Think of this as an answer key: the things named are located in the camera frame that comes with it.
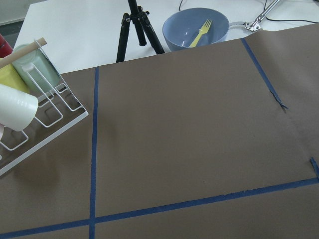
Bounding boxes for yellow cup on rack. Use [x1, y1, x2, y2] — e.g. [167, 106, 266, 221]
[0, 64, 30, 94]

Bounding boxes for white wire cup rack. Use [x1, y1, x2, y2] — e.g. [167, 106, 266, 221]
[0, 38, 88, 175]

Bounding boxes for green cup on rack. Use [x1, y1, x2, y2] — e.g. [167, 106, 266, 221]
[12, 49, 60, 93]

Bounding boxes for black camera tripod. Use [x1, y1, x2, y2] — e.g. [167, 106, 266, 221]
[116, 0, 165, 63]

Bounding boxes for red cylinder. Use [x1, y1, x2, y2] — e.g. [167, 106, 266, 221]
[0, 34, 13, 58]

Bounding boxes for yellow plastic fork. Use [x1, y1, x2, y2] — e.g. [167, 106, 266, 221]
[190, 19, 212, 48]

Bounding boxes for large blue bowl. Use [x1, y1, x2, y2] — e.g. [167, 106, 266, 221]
[162, 7, 230, 51]

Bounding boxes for white cup on rack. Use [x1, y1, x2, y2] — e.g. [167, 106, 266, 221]
[0, 84, 38, 131]

